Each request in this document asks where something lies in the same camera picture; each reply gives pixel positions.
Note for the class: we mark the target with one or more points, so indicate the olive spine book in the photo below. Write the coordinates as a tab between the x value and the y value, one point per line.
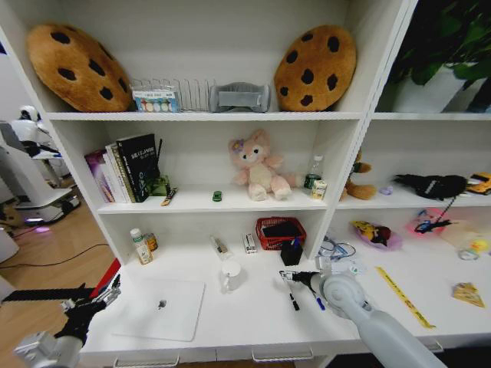
124	176

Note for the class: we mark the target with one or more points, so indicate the silver laptop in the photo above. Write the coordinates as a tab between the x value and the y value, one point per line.
161	310

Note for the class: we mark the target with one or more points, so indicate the red board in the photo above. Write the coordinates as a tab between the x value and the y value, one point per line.
106	276

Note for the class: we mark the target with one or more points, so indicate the blue pen in holder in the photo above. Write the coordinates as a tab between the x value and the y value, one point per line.
295	242

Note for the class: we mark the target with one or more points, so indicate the glass with yellow duck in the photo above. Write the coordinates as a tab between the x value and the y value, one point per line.
473	249

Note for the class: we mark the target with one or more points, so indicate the green toy car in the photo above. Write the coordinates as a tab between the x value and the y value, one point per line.
217	195

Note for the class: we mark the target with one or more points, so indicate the yellow black utility knife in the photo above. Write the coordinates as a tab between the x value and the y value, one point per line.
169	197

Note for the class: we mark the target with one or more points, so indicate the red mesh basket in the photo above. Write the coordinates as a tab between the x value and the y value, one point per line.
268	242

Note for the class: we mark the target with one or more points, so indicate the white spine book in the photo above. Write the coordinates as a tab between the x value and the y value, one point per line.
115	178

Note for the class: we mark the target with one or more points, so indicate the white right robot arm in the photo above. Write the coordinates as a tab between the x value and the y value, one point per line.
368	314

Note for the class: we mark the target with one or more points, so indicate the flat black device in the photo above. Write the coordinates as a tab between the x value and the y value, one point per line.
280	230

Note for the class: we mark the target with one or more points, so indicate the yellow ruler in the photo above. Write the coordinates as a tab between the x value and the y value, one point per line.
404	297

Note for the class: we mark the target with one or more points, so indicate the pink toy case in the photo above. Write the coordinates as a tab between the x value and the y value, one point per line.
418	222

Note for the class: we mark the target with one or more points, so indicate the small purple clip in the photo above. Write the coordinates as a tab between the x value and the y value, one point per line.
386	190

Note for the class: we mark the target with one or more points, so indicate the black hardcover book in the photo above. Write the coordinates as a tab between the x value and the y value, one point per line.
138	168

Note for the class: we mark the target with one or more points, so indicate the purple cover book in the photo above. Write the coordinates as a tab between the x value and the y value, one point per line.
99	174

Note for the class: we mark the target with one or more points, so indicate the small yellow can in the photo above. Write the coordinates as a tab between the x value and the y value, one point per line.
152	242

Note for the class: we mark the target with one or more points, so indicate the small yellow drink carton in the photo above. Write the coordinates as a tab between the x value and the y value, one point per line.
318	189

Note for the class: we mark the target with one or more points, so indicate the black pen holder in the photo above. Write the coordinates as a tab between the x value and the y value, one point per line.
291	253

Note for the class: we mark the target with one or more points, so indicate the yellow toy car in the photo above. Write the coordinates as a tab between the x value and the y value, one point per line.
480	184

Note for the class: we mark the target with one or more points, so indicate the white plant pot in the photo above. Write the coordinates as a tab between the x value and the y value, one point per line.
426	94

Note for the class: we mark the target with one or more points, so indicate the yellow plush in purple wrap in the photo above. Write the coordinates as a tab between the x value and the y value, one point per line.
374	234

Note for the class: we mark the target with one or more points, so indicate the pink plush fox toy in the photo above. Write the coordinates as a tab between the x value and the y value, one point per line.
259	168

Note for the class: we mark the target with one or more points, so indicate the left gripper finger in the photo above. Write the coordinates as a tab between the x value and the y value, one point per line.
109	293
42	295

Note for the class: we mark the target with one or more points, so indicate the white badge card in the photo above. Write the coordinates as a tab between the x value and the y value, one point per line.
354	268

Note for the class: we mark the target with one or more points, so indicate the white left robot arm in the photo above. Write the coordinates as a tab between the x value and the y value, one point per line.
42	350

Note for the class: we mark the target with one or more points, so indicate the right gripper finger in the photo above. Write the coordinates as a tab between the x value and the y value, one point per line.
294	283
288	273

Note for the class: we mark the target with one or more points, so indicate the brown plush bear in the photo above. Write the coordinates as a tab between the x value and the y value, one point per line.
358	188

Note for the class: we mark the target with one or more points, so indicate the white bookshelf desk unit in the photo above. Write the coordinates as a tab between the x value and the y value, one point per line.
345	153

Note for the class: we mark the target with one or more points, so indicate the clear water bottle green label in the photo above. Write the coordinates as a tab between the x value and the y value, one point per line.
314	172

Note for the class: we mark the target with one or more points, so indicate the black marker pen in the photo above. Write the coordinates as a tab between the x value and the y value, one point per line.
294	303

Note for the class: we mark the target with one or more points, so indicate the brown cookie plush cushion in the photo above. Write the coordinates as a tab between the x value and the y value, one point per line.
78	69
314	69

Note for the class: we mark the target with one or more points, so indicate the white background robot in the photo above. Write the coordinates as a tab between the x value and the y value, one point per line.
27	168

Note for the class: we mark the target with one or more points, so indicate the blue black toy glasses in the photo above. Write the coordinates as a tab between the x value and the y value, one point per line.
431	226

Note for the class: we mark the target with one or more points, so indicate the green leafy plant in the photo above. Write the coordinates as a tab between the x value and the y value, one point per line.
445	34

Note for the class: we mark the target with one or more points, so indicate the thin black stick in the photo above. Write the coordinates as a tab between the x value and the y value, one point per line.
158	157

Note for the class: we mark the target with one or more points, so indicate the yellow snack packet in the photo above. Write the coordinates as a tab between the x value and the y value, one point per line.
468	295

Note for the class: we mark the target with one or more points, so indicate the beige drink bottle white cap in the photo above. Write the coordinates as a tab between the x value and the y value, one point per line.
142	249

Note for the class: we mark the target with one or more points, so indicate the small black white box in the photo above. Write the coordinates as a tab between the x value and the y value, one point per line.
250	244

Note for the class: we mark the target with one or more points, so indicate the blue white pen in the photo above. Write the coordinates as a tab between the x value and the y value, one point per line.
320	303

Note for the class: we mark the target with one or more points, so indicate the white ceramic mug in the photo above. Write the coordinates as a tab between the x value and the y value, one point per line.
233	276

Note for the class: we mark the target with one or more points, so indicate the clear tube with beige contents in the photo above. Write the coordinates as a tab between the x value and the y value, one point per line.
220	247

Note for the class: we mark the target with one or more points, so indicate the green small box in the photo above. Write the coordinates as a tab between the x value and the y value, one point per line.
163	186

